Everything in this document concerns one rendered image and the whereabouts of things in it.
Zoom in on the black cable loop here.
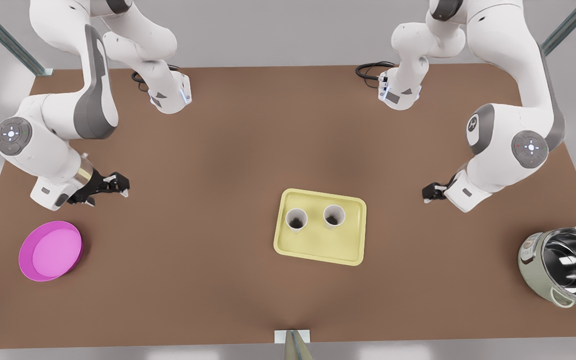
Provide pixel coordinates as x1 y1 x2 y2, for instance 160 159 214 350
355 61 397 90
131 64 181 93

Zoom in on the yellow rectangular tray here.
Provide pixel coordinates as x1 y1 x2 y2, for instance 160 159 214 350
273 188 367 267

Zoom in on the magenta round plate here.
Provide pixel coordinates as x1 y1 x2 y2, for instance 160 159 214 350
18 221 84 282

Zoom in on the white IKEA cup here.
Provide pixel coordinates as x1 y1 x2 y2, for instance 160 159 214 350
323 204 346 230
286 208 309 234

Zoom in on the green steel cooking pot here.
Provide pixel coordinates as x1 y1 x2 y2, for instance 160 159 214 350
518 224 576 308

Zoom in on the silver frame post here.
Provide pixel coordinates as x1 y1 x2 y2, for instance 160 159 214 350
541 0 576 56
0 0 54 77
274 329 313 360

